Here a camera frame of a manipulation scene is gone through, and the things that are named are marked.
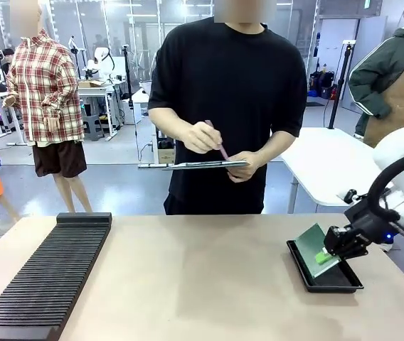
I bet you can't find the white cabinet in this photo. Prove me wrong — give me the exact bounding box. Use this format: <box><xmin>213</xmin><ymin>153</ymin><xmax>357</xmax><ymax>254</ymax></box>
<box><xmin>130</xmin><ymin>80</ymin><xmax>161</xmax><ymax>166</ymax></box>

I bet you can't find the thin black tripod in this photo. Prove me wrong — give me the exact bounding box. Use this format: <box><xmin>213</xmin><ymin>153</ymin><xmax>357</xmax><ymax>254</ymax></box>
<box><xmin>121</xmin><ymin>44</ymin><xmax>134</xmax><ymax>126</ymax></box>

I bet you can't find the person's right forearm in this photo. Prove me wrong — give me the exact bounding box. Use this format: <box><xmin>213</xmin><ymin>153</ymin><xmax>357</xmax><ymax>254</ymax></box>
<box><xmin>148</xmin><ymin>107</ymin><xmax>196</xmax><ymax>144</ymax></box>

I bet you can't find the white background table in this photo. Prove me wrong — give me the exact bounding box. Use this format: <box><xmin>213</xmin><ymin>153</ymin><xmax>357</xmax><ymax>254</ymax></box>
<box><xmin>280</xmin><ymin>126</ymin><xmax>395</xmax><ymax>215</ymax></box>

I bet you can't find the green PCB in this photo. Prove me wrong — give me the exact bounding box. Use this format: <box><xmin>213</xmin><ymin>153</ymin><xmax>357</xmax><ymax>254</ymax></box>
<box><xmin>294</xmin><ymin>222</ymin><xmax>342</xmax><ymax>279</ymax></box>

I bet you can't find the black plastic tray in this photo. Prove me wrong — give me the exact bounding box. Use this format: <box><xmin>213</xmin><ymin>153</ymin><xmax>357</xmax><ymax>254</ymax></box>
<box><xmin>286</xmin><ymin>239</ymin><xmax>365</xmax><ymax>294</ymax></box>

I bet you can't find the dark grey tablet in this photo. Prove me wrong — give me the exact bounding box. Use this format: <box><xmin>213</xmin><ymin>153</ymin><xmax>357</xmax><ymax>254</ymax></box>
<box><xmin>162</xmin><ymin>160</ymin><xmax>251</xmax><ymax>172</ymax></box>

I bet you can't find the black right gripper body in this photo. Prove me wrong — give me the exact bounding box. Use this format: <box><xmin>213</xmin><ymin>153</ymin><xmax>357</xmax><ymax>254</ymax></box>
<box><xmin>343</xmin><ymin>198</ymin><xmax>399</xmax><ymax>247</ymax></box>

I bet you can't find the person's left forearm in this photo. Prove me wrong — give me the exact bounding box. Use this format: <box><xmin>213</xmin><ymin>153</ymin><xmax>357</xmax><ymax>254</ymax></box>
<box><xmin>257</xmin><ymin>129</ymin><xmax>296</xmax><ymax>168</ymax></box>

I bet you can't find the black tripod with white head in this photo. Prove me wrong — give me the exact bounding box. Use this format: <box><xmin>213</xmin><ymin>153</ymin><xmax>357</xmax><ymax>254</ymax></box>
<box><xmin>328</xmin><ymin>39</ymin><xmax>356</xmax><ymax>130</ymax></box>

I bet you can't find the person's left hand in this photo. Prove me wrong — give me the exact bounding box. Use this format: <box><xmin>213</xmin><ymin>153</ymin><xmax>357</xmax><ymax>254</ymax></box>
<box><xmin>225</xmin><ymin>151</ymin><xmax>266</xmax><ymax>184</ymax></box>

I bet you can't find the white lab desk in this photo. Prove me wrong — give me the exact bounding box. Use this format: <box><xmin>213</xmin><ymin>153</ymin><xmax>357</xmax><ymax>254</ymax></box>
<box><xmin>77</xmin><ymin>80</ymin><xmax>128</xmax><ymax>142</ymax></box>

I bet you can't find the person in brown apron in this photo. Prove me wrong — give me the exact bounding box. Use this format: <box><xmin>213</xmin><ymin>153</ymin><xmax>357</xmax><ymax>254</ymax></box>
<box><xmin>347</xmin><ymin>0</ymin><xmax>404</xmax><ymax>148</ymax></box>

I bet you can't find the black slotted PCB rack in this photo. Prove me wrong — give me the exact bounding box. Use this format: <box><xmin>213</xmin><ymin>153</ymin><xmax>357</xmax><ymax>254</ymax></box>
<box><xmin>0</xmin><ymin>212</ymin><xmax>113</xmax><ymax>341</ymax></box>

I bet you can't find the pink stylus pen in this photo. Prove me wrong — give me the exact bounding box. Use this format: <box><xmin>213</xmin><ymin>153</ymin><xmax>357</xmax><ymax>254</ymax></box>
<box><xmin>204</xmin><ymin>119</ymin><xmax>230</xmax><ymax>161</ymax></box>

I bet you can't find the mannequin in plaid shirt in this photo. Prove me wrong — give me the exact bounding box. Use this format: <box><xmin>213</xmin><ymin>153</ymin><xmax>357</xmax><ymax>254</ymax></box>
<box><xmin>1</xmin><ymin>0</ymin><xmax>94</xmax><ymax>214</ymax></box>

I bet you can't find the grey plastic stool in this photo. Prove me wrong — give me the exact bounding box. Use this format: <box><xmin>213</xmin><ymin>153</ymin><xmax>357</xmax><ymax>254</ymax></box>
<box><xmin>80</xmin><ymin>113</ymin><xmax>105</xmax><ymax>142</ymax></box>

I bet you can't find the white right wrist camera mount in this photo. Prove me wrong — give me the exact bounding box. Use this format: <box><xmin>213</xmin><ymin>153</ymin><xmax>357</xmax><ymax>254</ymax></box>
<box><xmin>336</xmin><ymin>189</ymin><xmax>359</xmax><ymax>205</ymax></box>

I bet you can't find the person in black t-shirt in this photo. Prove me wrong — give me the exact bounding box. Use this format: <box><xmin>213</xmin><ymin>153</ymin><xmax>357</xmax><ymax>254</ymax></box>
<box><xmin>147</xmin><ymin>16</ymin><xmax>308</xmax><ymax>216</ymax></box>

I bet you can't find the black bags pile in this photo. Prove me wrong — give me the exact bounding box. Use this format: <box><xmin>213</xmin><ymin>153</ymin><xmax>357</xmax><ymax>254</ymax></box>
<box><xmin>308</xmin><ymin>70</ymin><xmax>336</xmax><ymax>100</ymax></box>

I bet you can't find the person's right hand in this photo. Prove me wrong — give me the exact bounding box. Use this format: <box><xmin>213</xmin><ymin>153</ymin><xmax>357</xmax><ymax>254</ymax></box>
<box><xmin>183</xmin><ymin>121</ymin><xmax>223</xmax><ymax>155</ymax></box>

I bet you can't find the cardboard box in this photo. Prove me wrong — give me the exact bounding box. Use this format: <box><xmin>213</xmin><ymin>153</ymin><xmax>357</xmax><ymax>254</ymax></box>
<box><xmin>77</xmin><ymin>80</ymin><xmax>107</xmax><ymax>90</ymax></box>

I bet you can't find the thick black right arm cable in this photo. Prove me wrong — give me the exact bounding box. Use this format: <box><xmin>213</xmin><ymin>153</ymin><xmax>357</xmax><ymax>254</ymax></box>
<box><xmin>367</xmin><ymin>146</ymin><xmax>404</xmax><ymax>222</ymax></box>

